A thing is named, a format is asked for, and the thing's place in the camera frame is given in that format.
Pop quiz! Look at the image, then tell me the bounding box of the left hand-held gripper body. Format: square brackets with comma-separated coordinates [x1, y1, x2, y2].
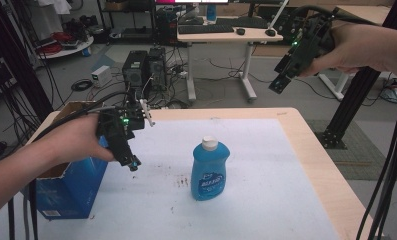
[95, 98, 156, 167]

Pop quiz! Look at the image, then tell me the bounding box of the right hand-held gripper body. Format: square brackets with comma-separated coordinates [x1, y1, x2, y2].
[283, 6, 339, 75]

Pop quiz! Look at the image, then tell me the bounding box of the blue cardboard box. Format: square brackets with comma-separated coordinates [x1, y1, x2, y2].
[28, 101, 111, 221]

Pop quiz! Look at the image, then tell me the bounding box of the blue detergent bottle white cap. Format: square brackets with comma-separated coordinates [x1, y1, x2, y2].
[190, 135, 231, 202]

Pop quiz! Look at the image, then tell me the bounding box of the person's left hand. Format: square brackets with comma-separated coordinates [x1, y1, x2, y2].
[49, 114, 118, 165]

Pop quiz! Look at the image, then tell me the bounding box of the person's right hand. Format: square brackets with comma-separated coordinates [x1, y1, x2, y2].
[298, 22, 388, 78]

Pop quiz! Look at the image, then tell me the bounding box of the small white box device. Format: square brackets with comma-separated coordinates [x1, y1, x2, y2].
[90, 65, 113, 89]

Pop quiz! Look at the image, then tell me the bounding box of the black keyboard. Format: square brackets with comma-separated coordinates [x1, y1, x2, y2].
[177, 23, 236, 35]
[215, 16, 271, 30]

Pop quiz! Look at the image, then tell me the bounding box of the black computer tower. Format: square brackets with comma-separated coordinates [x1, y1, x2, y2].
[147, 46, 169, 92]
[121, 49, 150, 90]

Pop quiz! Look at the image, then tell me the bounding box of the white-legged wooden desk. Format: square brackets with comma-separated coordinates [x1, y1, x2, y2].
[176, 25, 284, 103]

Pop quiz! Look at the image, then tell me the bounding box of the round white table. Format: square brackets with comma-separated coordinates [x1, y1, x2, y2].
[35, 35, 96, 61]

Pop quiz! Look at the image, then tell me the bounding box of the small blue bottle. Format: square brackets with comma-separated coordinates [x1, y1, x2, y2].
[206, 3, 218, 22]

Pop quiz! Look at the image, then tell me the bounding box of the white table mat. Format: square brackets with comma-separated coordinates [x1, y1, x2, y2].
[0, 118, 341, 240]

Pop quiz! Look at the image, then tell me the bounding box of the dark floor mat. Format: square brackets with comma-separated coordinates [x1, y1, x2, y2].
[306, 118, 397, 182]

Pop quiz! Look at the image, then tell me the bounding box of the right gripper sleeved cable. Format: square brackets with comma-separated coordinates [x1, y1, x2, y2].
[292, 4, 381, 28]

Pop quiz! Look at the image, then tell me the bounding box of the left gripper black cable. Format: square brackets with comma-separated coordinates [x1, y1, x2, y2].
[31, 91, 134, 144]

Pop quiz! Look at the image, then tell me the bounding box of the coiled black cable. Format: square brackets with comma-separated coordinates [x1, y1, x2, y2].
[70, 78, 94, 93]

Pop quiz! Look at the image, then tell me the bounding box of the black aluminium frame post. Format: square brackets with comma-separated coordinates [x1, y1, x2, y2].
[313, 0, 397, 150]
[0, 0, 55, 123]

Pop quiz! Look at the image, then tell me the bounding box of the bundle of black hanging cables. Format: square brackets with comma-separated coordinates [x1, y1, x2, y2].
[355, 87, 397, 240]

